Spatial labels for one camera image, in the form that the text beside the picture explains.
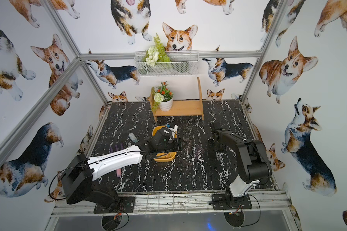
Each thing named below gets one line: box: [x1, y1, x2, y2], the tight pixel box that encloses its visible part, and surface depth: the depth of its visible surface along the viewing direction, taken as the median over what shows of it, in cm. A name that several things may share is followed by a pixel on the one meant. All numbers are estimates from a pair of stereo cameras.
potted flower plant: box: [150, 80, 174, 112], surface depth 99 cm
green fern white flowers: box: [141, 32, 171, 67], surface depth 82 cm
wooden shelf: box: [149, 76, 204, 123], surface depth 110 cm
